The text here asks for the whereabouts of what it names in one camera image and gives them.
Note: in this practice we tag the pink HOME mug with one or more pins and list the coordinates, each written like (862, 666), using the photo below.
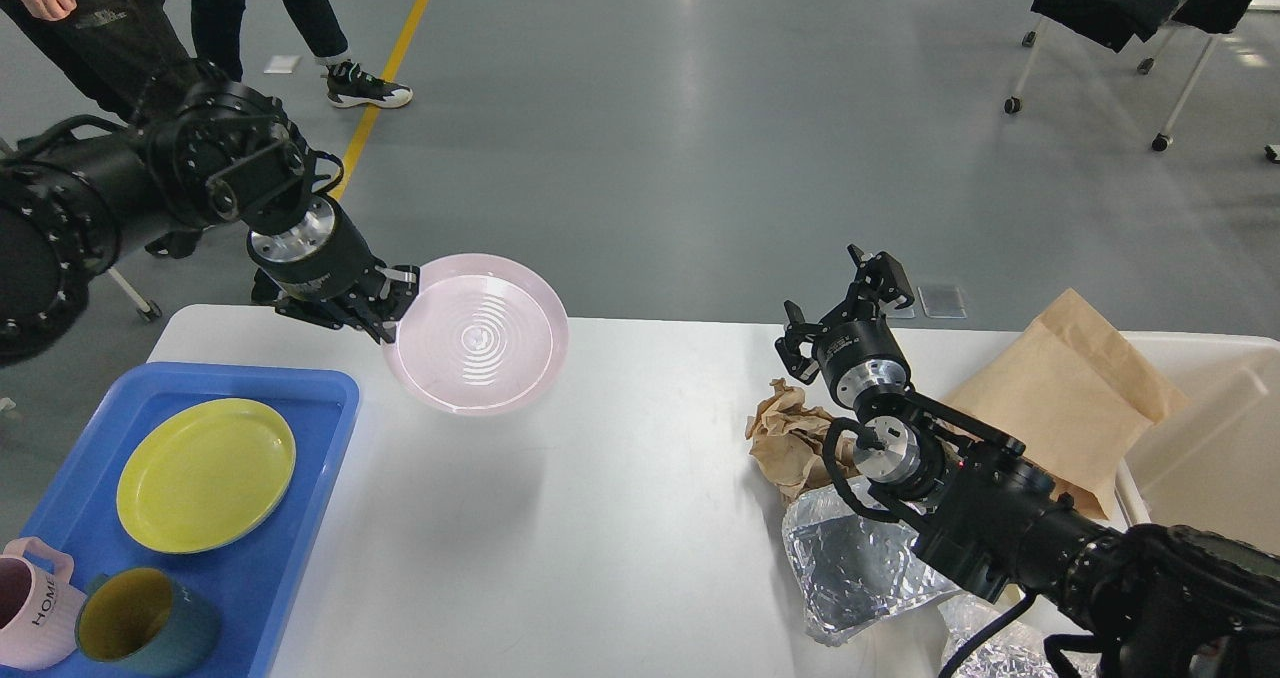
(39, 605)

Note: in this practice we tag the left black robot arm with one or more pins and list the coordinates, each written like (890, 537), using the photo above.
(227, 155)

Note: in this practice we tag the white clothes rack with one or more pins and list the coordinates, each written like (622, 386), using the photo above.
(1184, 97)

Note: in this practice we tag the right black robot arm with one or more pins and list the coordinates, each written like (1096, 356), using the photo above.
(1152, 601)

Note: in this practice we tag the crumpled foil piece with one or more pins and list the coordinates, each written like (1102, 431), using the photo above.
(1015, 651)

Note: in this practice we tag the aluminium foil container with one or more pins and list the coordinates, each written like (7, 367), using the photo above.
(854, 572)

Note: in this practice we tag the brown paper bag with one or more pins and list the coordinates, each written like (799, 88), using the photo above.
(1078, 395)

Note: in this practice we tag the teal mug yellow inside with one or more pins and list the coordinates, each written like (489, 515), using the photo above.
(145, 622)

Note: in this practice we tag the pink plate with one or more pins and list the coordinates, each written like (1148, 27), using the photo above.
(485, 335)

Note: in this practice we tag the white plastic bin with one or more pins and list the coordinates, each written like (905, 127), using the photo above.
(1215, 464)

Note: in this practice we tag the person in black trousers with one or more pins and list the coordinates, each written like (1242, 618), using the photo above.
(123, 55)

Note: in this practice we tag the crumpled brown paper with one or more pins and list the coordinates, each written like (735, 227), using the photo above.
(786, 440)

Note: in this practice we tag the yellow plate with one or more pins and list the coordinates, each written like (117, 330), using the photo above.
(206, 477)

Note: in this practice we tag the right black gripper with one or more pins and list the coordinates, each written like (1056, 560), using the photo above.
(859, 359)

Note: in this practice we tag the blue plastic tray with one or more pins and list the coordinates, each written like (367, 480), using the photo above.
(253, 581)

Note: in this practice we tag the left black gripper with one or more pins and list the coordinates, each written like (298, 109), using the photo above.
(323, 272)

